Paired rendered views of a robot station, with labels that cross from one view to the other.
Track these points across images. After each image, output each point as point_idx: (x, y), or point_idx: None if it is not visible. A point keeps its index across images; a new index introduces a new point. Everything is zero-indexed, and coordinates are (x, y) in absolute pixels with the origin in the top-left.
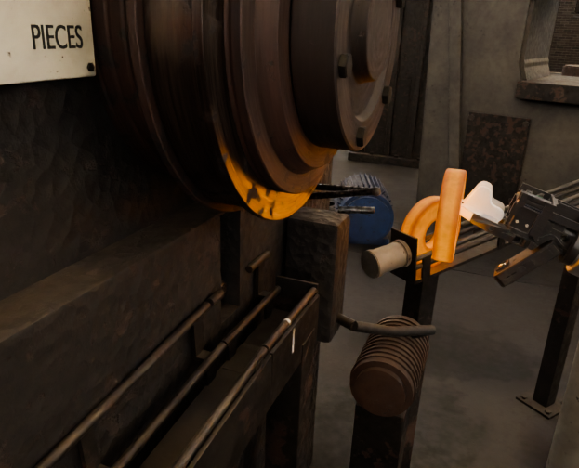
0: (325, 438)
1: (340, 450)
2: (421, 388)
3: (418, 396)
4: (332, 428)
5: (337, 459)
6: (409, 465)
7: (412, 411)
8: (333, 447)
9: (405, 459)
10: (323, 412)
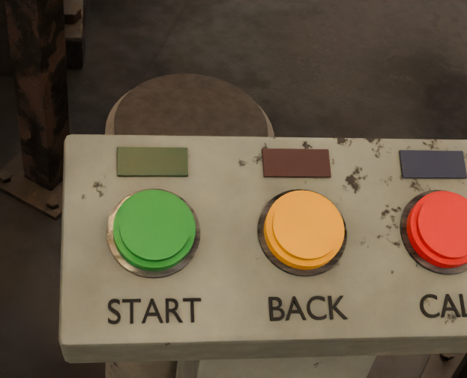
0: (108, 81)
1: (90, 103)
2: (37, 22)
3: (34, 34)
4: (137, 83)
5: (68, 103)
6: (46, 159)
7: (25, 54)
8: (93, 93)
9: (34, 139)
10: (170, 66)
